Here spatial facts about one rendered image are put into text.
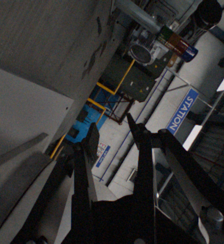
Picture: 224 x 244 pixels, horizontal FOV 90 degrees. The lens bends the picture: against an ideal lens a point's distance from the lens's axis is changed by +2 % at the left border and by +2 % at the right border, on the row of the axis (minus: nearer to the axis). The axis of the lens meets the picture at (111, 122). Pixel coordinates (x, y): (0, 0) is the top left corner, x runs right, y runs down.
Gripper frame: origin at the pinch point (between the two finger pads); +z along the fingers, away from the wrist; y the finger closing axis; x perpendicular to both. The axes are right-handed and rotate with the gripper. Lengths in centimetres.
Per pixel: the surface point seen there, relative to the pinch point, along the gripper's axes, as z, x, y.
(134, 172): 404, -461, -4
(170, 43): 42, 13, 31
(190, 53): 40, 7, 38
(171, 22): 84, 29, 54
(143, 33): 59, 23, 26
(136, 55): 73, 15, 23
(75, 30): 25.2, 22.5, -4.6
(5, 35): 5.4, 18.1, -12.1
